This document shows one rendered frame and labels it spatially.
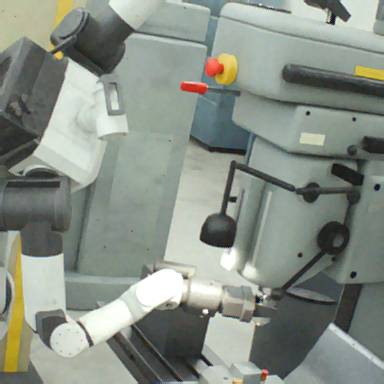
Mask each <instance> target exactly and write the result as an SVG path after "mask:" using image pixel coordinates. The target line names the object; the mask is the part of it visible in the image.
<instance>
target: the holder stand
mask: <svg viewBox="0 0 384 384"><path fill-rule="evenodd" d="M153 265H154V264H143V265H142V270H141V274H142V275H140V278H141V280H139V281H140V282H141V281H143V280H145V279H147V278H148V277H150V276H152V275H153V274H155V273H153V271H152V270H153ZM209 322H210V317H204V316H203V318H201V317H200V316H199V315H193V314H187V313H184V312H183V310H182V307H178V306H177V307H176V308H174V309H166V310H156V309H153V310H152V311H151V312H149V313H148V314H147V315H146V316H144V317H143V318H141V319H140V320H138V321H136V322H135V323H134V324H135V325H136V326H137V328H138V329H139V330H140V331H141V333H142V334H143V335H144V336H145V338H146V339H147V340H148V341H149V343H151V344H152V345H153V346H154V348H155V349H156V350H158V352H159V353H160V354H161V355H162V357H175V356H194V355H201V352H202V348H204V343H205V339H206V334H207V330H208V326H209Z"/></svg>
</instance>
